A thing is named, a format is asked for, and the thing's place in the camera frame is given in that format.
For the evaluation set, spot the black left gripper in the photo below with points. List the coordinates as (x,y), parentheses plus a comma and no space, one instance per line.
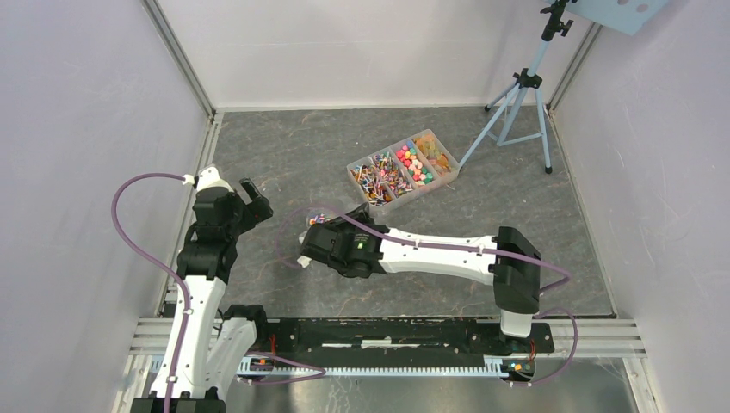
(256,211)

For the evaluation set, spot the clear round jar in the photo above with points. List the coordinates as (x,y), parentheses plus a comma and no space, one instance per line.
(317,216)

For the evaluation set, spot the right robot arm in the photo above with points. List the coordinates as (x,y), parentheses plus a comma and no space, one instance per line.
(355,246)

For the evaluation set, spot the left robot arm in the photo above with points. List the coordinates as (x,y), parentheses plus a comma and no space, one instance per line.
(198,368)

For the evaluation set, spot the clear compartment candy tray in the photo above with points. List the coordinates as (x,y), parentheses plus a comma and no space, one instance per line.
(402,172)

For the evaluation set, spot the light blue perforated board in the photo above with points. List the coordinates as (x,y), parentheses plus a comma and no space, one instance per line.
(627,17)

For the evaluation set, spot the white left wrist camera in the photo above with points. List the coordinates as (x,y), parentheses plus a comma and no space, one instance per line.
(207,178)

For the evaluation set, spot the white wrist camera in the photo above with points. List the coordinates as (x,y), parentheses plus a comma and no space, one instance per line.
(304,261)
(207,178)

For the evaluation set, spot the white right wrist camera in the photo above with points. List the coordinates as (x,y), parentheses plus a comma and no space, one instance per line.
(304,261)

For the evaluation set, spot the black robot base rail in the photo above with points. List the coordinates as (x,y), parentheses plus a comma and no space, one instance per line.
(397,342)

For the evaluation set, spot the light blue camera tripod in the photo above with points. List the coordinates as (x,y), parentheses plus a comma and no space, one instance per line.
(506,106)

